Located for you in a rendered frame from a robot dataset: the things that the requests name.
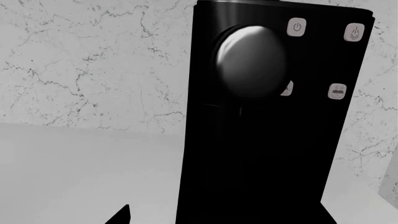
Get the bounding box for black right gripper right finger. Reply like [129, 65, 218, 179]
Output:
[317, 202, 338, 224]

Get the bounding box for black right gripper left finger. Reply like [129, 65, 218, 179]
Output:
[104, 203, 132, 224]

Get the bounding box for black electric appliance body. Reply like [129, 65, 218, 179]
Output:
[175, 0, 376, 224]

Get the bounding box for white steam cup symbol button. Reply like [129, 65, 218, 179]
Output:
[327, 82, 348, 100]

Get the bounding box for white button half hidden by knob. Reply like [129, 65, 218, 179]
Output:
[280, 80, 294, 97]

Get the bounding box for white droplet symbol button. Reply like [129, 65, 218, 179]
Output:
[343, 22, 366, 42]

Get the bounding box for white power symbol button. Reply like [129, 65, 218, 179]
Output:
[286, 17, 307, 37]

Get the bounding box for round grey dome knob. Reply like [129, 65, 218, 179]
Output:
[212, 24, 289, 98]

